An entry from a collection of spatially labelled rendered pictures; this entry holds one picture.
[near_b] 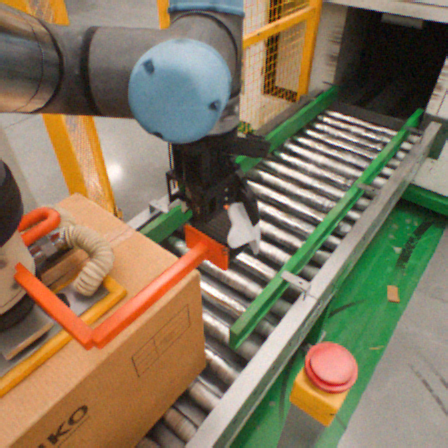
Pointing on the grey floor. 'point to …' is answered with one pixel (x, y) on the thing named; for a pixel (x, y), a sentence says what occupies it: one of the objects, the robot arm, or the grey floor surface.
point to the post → (308, 413)
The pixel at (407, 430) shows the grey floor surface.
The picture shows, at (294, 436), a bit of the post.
